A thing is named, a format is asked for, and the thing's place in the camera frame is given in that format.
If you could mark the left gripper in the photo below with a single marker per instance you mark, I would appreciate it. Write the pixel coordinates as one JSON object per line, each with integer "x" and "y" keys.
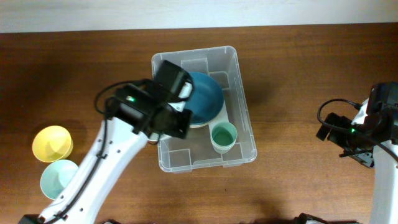
{"x": 180, "y": 129}

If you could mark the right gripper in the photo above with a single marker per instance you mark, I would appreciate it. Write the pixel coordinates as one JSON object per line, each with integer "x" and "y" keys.
{"x": 335, "y": 136}

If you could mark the cream large bowl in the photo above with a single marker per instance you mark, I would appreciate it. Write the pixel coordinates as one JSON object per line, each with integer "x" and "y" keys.
{"x": 210, "y": 124}
{"x": 204, "y": 113}

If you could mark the blue large bowl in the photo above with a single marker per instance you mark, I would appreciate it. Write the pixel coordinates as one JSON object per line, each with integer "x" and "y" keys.
{"x": 206, "y": 89}

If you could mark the mint green cup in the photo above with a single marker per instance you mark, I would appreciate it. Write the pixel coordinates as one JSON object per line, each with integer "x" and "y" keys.
{"x": 224, "y": 133}

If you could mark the yellow small bowl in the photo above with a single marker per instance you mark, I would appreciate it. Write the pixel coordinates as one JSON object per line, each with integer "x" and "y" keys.
{"x": 52, "y": 144}

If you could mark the mint green small bowl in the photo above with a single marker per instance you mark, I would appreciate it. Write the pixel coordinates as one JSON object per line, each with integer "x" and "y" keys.
{"x": 56, "y": 177}

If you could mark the white small bowl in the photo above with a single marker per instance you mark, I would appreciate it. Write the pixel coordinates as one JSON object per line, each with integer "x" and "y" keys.
{"x": 155, "y": 138}

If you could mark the grey cup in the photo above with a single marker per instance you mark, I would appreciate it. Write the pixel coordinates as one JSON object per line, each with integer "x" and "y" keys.
{"x": 222, "y": 149}

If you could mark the cream white cup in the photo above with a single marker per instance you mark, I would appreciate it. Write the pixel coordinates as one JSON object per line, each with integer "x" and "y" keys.
{"x": 213, "y": 143}

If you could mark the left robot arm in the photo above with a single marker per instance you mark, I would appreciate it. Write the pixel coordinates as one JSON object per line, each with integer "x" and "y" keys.
{"x": 135, "y": 111}

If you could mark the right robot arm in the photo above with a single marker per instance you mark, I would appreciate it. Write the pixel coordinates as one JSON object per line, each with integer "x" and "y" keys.
{"x": 371, "y": 140}

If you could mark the clear plastic storage bin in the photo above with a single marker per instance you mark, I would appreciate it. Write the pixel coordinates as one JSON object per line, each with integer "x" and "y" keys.
{"x": 196, "y": 151}

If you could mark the white label in bin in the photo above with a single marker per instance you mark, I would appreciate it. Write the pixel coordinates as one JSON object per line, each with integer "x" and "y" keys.
{"x": 222, "y": 115}

